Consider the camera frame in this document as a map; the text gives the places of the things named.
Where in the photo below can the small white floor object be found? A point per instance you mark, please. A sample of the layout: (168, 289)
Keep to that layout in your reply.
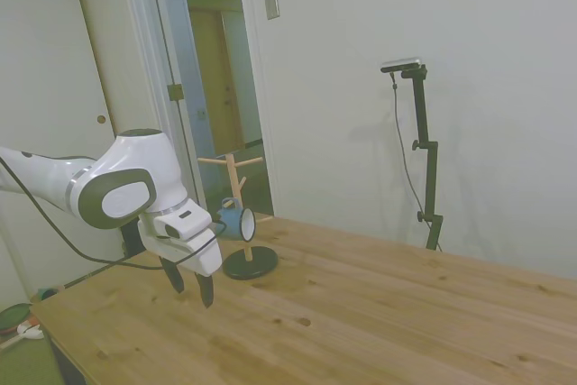
(30, 332)

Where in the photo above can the metal wall switch plate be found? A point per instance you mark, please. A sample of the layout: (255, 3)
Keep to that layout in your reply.
(272, 3)

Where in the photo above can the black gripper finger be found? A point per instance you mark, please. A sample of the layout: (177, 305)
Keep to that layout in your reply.
(206, 290)
(175, 277)

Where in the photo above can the open grey door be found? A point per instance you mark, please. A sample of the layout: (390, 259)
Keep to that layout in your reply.
(189, 87)

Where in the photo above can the wooden mug tree black base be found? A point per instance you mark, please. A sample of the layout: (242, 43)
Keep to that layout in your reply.
(251, 263)

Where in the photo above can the blue enamel mug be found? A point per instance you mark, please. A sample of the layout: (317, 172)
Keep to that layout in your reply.
(234, 222)

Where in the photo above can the grey exterior camera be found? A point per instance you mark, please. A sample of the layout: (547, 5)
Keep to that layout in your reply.
(401, 65)

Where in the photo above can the brass door hinge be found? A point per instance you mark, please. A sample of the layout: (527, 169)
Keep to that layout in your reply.
(176, 92)

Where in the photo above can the dark wrist camera box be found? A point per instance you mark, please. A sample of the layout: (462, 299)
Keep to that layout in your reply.
(130, 237)

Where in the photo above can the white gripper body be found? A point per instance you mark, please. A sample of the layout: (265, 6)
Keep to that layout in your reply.
(198, 254)

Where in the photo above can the round door knob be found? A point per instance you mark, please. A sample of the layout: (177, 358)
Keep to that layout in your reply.
(102, 119)

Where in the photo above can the black camera stand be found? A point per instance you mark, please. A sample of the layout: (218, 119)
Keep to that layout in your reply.
(431, 177)

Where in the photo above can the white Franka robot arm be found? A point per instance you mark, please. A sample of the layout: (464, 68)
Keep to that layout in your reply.
(130, 155)

